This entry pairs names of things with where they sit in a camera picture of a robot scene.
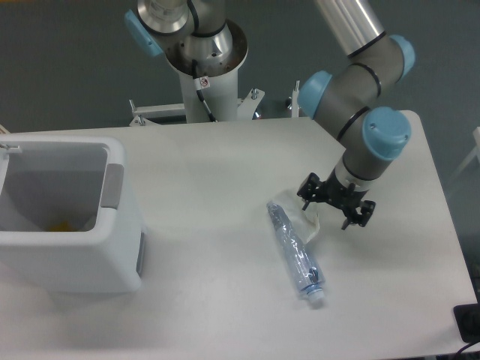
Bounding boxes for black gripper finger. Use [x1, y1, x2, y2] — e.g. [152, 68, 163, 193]
[296, 172, 325, 211]
[341, 200, 377, 230]

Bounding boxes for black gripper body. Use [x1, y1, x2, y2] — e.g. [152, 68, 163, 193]
[322, 175, 370, 216]

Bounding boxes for crushed clear plastic bottle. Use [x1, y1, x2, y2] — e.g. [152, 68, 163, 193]
[266, 202, 326, 307]

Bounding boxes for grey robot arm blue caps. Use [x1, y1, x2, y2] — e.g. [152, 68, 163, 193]
[124, 1, 416, 227]

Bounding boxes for white plastic trash can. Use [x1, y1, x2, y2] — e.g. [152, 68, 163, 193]
[1, 134, 145, 293]

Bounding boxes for black device at table corner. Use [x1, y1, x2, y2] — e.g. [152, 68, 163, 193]
[453, 303, 479, 343]

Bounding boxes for white upright bracket with bolt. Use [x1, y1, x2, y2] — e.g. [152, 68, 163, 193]
[286, 79, 301, 118]

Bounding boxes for white metal base frame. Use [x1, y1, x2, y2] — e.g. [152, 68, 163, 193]
[129, 88, 266, 127]

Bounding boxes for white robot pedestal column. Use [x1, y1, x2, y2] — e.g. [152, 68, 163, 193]
[166, 19, 248, 123]

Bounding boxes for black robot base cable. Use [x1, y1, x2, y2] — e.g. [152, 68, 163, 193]
[191, 58, 219, 123]

